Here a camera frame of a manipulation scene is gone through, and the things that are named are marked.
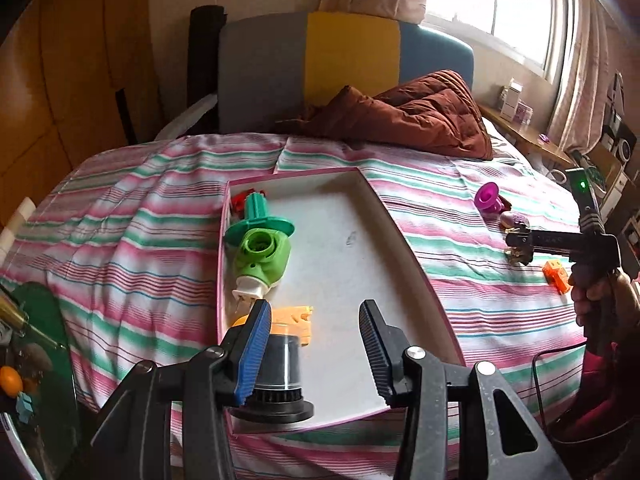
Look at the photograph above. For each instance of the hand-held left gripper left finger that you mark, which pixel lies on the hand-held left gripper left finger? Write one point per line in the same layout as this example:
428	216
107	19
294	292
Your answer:
252	355

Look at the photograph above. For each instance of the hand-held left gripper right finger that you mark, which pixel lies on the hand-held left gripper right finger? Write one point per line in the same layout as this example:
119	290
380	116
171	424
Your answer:
375	355

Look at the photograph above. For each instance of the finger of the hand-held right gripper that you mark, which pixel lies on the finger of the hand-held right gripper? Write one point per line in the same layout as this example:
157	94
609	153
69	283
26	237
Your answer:
555	243

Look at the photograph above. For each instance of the orange cheese block toy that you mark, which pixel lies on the orange cheese block toy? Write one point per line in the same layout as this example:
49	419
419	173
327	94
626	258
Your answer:
556	276
292	317

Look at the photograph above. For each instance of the black plastic cup toy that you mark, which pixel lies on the black plastic cup toy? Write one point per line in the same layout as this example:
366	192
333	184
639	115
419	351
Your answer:
280	375

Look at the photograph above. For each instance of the yellow banana toy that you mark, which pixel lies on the yellow banana toy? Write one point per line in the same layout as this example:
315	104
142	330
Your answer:
240	321

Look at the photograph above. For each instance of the brown figurine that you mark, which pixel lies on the brown figurine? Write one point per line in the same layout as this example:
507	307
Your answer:
520	256

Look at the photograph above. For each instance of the cream patterned egg toy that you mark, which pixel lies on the cream patterned egg toy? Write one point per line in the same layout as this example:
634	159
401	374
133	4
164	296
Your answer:
512	221

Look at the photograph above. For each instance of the magenta plastic toy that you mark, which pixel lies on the magenta plastic toy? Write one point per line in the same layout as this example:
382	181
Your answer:
487	197

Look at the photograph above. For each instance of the white shallow box pink rim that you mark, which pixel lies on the white shallow box pink rim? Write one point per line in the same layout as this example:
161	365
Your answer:
340	270

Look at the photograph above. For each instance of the light green plastic toy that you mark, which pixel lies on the light green plastic toy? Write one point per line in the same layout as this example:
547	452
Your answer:
262	255

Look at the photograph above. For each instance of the dark green funnel toy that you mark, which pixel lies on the dark green funnel toy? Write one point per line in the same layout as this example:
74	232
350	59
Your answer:
257	210

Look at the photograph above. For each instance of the red toy piece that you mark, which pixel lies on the red toy piece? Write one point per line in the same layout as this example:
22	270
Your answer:
239	201

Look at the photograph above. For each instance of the person's right forearm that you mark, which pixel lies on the person's right forearm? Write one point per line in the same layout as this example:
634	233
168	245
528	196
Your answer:
610	400

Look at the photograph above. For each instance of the person's right hand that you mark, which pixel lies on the person's right hand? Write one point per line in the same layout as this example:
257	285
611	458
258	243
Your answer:
585	300

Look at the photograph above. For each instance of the printed cardboard box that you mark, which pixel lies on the printed cardboard box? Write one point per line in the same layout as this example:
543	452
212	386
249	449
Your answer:
620	145

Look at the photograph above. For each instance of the wooden bedside ledge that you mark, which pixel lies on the wooden bedside ledge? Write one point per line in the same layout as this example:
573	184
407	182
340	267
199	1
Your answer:
520	135

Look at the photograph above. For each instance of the small purple box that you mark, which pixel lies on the small purple box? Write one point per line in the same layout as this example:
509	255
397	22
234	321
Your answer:
524	112

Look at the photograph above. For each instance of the small white box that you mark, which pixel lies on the small white box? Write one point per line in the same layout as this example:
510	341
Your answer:
511	97

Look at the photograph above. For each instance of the striped pink green bedsheet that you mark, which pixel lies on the striped pink green bedsheet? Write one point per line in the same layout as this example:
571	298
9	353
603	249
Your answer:
125	240

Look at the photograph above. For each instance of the brown quilted blanket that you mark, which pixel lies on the brown quilted blanket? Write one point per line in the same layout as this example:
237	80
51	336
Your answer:
425	115

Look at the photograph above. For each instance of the green glass table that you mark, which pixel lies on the green glass table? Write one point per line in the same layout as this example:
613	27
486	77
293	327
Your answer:
45	320

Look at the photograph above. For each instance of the teal toy block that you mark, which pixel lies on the teal toy block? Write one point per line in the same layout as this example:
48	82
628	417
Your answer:
25	405

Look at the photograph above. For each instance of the orange fruit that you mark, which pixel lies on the orange fruit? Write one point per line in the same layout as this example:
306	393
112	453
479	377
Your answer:
11	380

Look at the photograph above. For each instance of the glass bottle gold collar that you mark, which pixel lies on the glass bottle gold collar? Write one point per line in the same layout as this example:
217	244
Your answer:
12	312

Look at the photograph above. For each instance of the grey yellow blue headboard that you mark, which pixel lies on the grey yellow blue headboard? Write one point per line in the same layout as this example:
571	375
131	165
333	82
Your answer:
260	70

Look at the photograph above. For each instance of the black rolled mat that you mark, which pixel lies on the black rolled mat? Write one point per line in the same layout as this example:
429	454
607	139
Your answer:
206	50

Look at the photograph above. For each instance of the wooden wardrobe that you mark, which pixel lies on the wooden wardrobe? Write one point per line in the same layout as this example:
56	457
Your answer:
75	85

